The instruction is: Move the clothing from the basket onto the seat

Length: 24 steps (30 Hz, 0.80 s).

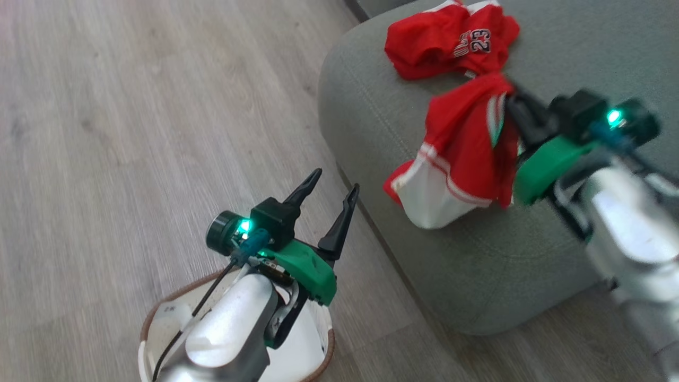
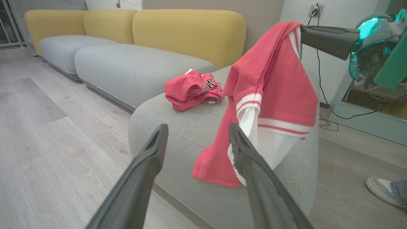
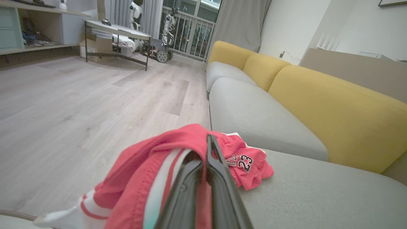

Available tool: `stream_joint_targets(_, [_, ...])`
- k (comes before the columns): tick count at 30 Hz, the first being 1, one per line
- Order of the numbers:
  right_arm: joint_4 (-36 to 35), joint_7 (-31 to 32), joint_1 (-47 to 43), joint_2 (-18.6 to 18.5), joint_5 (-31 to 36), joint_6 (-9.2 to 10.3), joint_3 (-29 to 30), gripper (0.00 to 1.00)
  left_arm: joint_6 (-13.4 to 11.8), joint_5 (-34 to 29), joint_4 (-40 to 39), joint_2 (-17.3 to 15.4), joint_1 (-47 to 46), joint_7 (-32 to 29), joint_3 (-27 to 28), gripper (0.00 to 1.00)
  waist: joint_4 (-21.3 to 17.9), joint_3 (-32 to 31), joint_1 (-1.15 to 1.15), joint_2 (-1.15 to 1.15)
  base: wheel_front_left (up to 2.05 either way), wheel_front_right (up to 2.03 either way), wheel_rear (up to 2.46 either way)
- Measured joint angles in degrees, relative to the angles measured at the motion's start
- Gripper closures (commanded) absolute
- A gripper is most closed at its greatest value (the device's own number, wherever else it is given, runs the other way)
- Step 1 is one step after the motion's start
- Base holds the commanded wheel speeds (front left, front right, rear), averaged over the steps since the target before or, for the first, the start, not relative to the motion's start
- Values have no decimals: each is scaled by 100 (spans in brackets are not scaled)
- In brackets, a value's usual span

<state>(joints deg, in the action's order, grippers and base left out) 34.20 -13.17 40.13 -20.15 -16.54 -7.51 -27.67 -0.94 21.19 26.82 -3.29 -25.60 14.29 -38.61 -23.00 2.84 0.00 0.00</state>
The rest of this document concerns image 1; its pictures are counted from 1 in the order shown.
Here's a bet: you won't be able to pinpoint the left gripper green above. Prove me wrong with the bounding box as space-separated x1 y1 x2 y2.
257 168 360 307

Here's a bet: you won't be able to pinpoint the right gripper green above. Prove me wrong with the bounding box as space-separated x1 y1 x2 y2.
504 84 601 207

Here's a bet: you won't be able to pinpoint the red white-trimmed shorts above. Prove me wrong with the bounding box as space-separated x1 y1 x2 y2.
383 73 524 230

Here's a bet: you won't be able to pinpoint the red basketball jersey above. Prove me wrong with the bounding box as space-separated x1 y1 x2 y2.
384 0 521 81

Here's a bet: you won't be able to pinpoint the white brown-rimmed laundry basket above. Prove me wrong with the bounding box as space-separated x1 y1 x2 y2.
138 268 336 382

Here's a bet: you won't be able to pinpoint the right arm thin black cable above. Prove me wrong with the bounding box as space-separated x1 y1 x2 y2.
552 178 593 240

